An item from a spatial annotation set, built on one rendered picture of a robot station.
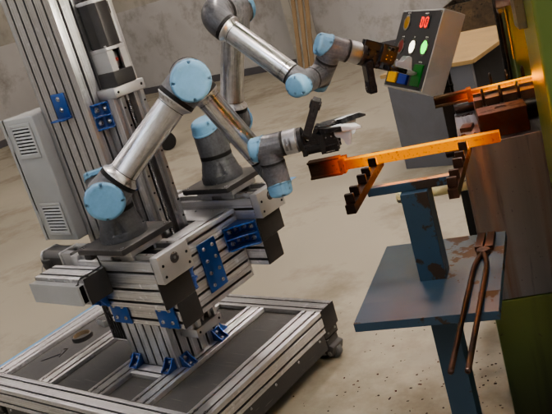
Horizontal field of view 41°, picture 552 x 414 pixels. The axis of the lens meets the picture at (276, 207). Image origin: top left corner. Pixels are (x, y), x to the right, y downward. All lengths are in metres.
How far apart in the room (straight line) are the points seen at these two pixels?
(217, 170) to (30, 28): 0.77
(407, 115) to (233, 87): 2.44
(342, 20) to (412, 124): 6.72
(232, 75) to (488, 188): 1.08
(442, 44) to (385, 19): 8.69
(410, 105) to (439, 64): 2.41
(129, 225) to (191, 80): 0.51
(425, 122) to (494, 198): 2.96
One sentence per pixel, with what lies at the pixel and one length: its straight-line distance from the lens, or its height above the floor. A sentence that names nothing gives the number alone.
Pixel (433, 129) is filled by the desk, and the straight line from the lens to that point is 4.92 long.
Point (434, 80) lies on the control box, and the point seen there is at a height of 0.99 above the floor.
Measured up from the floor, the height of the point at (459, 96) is 1.00.
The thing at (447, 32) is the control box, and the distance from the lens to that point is 2.53.
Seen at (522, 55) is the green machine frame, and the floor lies 1.04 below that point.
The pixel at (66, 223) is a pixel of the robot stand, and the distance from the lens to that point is 2.75.
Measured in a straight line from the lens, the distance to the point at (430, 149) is 1.73.
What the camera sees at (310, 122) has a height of 1.03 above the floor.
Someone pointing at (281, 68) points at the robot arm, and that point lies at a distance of 2.38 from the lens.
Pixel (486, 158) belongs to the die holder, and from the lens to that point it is 1.96.
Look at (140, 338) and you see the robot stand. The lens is 2.85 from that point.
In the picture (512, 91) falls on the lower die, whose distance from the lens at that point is 2.08.
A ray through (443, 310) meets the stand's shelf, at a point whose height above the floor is 0.72.
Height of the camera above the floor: 1.44
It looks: 17 degrees down
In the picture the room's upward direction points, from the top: 16 degrees counter-clockwise
